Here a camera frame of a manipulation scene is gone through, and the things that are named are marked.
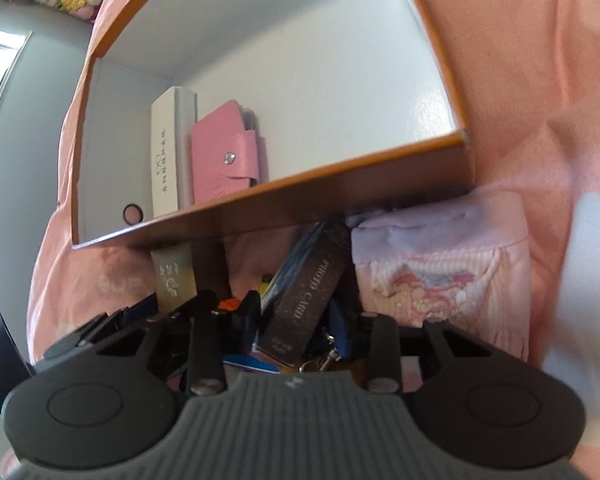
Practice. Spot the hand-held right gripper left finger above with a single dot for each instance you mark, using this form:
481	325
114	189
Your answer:
252	310

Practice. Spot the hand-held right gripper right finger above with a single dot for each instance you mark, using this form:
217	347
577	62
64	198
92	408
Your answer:
340	327

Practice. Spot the orange knitted ball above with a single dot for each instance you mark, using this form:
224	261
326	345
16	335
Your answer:
230	304

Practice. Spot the black photo card box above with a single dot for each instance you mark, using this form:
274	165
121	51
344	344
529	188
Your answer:
305	290

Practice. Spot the gold box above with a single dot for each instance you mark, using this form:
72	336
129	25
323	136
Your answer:
172	280

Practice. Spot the pink striped plush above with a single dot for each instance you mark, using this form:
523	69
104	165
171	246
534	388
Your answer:
430	270

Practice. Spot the orange cardboard box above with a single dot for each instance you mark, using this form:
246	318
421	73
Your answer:
330	195

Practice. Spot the blue card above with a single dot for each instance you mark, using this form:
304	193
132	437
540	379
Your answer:
250	363

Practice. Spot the pink snap card wallet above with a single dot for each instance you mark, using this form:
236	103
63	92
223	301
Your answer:
217	160

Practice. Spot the white slim box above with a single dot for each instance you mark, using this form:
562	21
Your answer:
166	160

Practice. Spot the dark rectangular object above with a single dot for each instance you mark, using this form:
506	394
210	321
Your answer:
0	360

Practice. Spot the pink printed blanket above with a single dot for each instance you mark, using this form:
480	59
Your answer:
530	60

